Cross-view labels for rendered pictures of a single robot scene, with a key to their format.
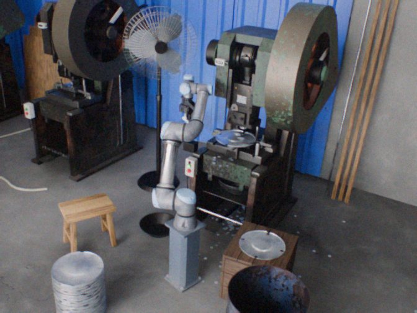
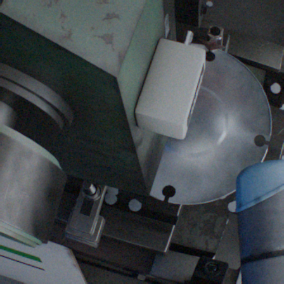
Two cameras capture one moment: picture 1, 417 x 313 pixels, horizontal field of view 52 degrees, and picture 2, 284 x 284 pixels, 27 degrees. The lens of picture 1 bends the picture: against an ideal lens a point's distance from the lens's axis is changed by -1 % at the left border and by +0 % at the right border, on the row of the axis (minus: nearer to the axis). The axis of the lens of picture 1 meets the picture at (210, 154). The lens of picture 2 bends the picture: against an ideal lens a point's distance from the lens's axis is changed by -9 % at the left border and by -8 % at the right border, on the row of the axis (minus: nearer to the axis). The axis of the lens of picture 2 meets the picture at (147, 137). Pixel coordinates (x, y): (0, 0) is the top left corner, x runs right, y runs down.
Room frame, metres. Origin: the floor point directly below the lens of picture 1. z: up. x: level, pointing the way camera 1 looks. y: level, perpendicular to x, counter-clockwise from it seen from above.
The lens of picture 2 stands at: (2.93, 0.15, 1.79)
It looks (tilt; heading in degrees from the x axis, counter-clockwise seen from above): 73 degrees down; 269
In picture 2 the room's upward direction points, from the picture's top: 11 degrees counter-clockwise
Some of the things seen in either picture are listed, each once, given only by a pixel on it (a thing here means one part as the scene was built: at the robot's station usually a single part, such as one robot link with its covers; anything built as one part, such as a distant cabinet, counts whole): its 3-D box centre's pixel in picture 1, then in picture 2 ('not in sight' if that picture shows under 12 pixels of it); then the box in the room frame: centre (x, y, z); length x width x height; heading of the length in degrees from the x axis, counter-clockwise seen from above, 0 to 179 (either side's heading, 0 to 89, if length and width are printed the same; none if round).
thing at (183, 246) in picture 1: (184, 252); not in sight; (2.24, 0.13, 0.23); 0.19 x 0.19 x 0.45; 45
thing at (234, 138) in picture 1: (235, 138); (191, 119); (2.85, -0.17, 0.78); 0.29 x 0.29 x 0.01
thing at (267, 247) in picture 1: (262, 244); not in sight; (2.20, -0.36, 0.35); 0.29 x 0.29 x 0.01
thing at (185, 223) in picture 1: (185, 217); not in sight; (2.24, 0.13, 0.50); 0.15 x 0.15 x 0.10
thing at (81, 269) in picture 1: (77, 267); not in sight; (1.92, 0.72, 0.32); 0.29 x 0.29 x 0.01
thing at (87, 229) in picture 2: (223, 130); (90, 195); (3.04, -0.09, 0.76); 0.17 x 0.06 x 0.10; 61
